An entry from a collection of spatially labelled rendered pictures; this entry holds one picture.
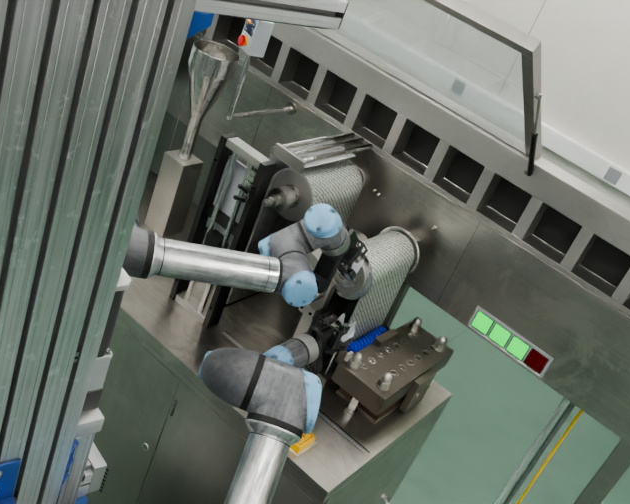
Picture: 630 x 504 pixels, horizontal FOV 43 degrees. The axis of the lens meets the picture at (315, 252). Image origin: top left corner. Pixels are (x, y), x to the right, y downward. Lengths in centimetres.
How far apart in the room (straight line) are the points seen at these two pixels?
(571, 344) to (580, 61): 254
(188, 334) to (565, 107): 288
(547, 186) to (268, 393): 98
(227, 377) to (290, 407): 13
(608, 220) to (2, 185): 155
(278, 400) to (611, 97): 328
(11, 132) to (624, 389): 172
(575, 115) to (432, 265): 237
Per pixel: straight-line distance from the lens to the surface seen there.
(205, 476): 234
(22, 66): 94
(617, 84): 453
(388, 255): 218
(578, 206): 217
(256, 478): 158
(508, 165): 222
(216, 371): 161
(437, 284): 238
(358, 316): 220
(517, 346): 232
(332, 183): 222
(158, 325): 228
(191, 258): 161
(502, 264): 227
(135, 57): 99
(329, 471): 207
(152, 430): 243
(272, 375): 159
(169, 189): 259
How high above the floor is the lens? 229
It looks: 29 degrees down
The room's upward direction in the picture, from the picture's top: 23 degrees clockwise
